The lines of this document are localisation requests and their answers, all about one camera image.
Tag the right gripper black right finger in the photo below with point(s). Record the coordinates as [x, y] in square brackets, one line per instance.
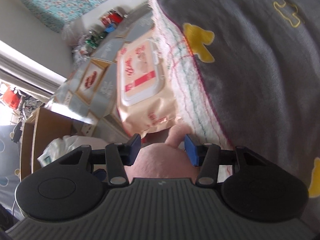
[206, 157]

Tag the red bottles by wall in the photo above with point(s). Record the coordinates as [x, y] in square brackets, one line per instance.
[111, 17]

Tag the white plastic bag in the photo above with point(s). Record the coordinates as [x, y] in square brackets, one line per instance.
[61, 146]

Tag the grey quilt with yellow patches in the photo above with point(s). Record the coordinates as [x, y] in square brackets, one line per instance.
[246, 72]

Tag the person's right hand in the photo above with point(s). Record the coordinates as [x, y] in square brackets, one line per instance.
[164, 160]

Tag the peach wet wipes pack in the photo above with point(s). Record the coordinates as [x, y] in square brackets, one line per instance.
[145, 100]

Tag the green bottles by wall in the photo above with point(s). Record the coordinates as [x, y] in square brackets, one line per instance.
[95, 38]

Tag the brown cardboard box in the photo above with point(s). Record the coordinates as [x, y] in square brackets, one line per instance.
[41, 128]

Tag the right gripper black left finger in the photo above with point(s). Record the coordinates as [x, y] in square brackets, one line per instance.
[118, 155]

